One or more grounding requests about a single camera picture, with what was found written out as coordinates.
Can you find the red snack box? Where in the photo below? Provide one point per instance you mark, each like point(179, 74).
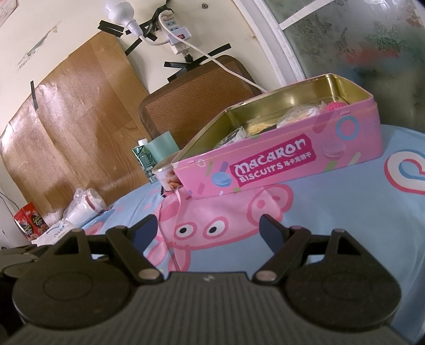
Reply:
point(31, 220)

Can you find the large white tissue pack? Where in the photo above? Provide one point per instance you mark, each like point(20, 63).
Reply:
point(54, 232)

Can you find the pink knitted item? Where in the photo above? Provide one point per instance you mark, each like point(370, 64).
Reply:
point(335, 106)

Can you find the pink biscuit tin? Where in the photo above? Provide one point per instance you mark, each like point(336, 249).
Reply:
point(282, 159)

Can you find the wood pattern wall sheet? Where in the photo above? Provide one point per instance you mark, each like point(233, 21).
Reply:
point(76, 126)

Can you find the green drink carton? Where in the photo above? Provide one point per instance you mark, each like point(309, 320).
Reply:
point(144, 159)

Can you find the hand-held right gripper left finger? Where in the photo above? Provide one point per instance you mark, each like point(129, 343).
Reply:
point(146, 232)

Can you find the round snack tin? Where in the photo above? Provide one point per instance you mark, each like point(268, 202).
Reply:
point(166, 177)

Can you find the white window frame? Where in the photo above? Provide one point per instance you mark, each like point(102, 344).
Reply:
point(348, 39)

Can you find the plastic bag of cups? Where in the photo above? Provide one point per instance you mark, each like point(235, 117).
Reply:
point(84, 205)

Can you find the clear plastic sleeve with utensils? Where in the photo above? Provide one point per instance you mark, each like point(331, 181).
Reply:
point(295, 114)

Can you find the black tape strips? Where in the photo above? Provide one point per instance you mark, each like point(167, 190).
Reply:
point(206, 54)

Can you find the white power strip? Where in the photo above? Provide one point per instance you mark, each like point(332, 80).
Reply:
point(177, 33)

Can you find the white light bulb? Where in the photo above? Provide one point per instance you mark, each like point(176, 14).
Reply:
point(116, 11)

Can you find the pale green cup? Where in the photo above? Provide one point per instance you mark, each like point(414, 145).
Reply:
point(164, 147)

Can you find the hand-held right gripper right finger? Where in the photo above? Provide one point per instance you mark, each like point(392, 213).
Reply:
point(270, 232)

